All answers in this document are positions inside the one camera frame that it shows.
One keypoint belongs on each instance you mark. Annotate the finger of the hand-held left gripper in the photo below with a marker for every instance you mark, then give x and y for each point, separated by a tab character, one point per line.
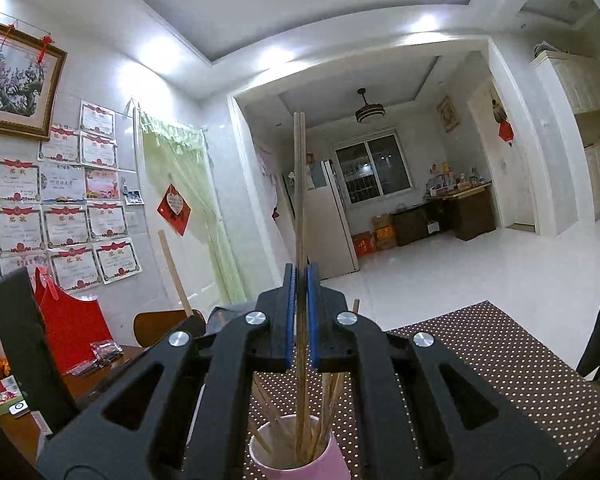
30	340

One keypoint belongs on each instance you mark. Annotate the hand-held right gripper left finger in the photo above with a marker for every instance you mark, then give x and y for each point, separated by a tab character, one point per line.
291	320

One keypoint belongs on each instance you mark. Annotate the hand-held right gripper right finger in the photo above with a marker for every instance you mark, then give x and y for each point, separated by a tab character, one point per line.
312	320

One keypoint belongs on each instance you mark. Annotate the bunch of wooden chopsticks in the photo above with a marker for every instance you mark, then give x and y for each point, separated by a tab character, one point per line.
176	270

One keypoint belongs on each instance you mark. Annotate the pink cup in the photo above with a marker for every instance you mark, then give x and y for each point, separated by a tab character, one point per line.
325	465

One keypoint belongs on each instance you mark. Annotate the red paper bag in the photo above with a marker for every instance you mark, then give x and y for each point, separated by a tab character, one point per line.
75	325

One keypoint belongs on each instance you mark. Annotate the green white small box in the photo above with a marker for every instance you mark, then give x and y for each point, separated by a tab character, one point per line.
10	405

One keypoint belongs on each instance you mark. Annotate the clear plastic packet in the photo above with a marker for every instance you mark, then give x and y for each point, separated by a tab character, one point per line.
102	350

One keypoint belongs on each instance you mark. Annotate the red cardboard box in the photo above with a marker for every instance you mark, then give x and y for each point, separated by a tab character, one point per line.
364	245

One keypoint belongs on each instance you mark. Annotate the silver refrigerator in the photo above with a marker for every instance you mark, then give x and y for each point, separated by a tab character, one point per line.
325	225

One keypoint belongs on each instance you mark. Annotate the orange cardboard box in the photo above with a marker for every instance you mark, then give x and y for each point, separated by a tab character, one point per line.
385	237

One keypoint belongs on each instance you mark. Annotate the brown cardboard box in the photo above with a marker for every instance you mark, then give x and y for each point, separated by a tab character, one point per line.
382	220

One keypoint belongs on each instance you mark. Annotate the dark low cabinet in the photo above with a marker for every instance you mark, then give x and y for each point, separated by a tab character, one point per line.
410	225

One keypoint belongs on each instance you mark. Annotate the small dark red box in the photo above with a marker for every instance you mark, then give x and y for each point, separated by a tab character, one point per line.
310	158

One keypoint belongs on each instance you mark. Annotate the barred window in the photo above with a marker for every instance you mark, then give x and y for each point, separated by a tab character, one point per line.
375	170

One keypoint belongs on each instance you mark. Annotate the brown polka-dot tablecloth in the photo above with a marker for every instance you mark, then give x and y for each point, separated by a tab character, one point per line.
480	360

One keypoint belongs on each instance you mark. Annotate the light green curtain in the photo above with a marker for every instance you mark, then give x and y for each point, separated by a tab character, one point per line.
180	170

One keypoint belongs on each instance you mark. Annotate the dark wooden desk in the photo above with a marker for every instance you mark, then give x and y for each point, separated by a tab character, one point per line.
472	215

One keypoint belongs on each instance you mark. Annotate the row of small desk items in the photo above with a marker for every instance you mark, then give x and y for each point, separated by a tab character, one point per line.
455	180

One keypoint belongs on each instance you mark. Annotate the round ceiling lamp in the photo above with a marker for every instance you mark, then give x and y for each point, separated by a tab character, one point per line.
370	112

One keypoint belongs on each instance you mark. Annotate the small framed picture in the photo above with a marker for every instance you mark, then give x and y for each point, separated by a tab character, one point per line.
446	114

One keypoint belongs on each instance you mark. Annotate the white door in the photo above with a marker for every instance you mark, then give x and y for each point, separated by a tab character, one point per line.
517	180

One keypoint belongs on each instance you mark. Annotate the framed blossom painting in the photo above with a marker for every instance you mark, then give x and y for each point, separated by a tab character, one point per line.
10	80

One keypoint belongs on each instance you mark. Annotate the red door decoration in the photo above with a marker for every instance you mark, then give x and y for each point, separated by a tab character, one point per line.
505	132

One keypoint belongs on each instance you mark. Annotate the hanging door figure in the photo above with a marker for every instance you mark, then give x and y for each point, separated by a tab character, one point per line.
497	109

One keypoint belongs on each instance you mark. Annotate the red knot ornament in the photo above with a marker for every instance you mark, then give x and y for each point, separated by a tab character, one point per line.
7	34
46	49

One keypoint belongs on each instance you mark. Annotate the white cabinets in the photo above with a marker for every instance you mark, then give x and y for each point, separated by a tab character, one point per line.
580	85

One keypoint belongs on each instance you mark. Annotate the grey bundle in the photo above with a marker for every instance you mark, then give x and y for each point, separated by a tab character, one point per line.
550	49

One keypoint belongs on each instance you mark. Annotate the wall of award certificates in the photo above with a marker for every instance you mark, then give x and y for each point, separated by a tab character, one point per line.
65	225

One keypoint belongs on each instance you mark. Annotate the pink wall hanging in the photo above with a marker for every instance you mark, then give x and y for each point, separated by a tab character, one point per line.
266	180

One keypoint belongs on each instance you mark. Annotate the red diamond wall decoration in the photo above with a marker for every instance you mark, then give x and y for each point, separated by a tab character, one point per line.
174	207

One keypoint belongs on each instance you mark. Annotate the small wall photos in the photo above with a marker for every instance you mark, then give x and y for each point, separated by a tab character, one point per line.
134	196

